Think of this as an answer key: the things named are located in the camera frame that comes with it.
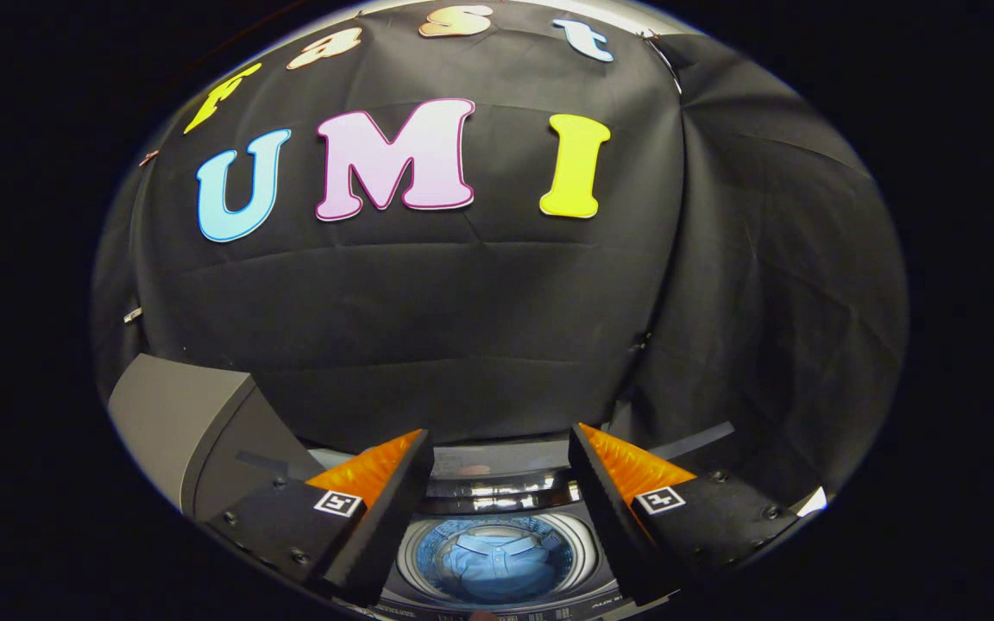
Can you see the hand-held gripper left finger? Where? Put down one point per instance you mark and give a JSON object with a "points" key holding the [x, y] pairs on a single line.
{"points": [[376, 535]]}

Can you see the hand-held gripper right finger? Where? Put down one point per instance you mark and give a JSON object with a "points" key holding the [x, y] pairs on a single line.
{"points": [[622, 535]]}

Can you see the dark grey washing machine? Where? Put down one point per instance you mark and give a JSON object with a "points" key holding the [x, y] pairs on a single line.
{"points": [[549, 599]]}

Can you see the light blue polo shirt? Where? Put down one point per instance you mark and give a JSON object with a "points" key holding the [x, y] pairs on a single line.
{"points": [[497, 565]]}

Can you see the black backdrop cloth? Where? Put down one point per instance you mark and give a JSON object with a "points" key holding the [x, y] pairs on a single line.
{"points": [[462, 302]]}

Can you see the silver clip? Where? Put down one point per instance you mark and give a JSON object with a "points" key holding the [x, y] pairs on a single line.
{"points": [[132, 314]]}

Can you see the copper clip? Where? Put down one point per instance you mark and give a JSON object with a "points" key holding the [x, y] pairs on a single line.
{"points": [[148, 158]]}

